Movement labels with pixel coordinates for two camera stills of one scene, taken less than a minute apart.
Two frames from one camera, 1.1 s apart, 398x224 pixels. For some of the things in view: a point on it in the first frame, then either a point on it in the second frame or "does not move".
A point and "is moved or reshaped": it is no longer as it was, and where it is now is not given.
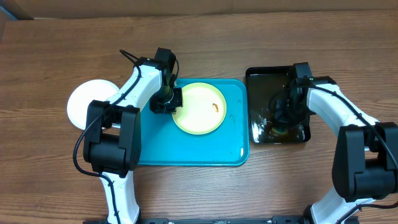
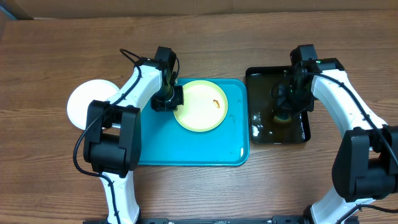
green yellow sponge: [282, 132] is moved or reshaped
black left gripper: [157, 108] does not move
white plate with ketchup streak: [83, 94] does not move
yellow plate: [203, 110] does not move
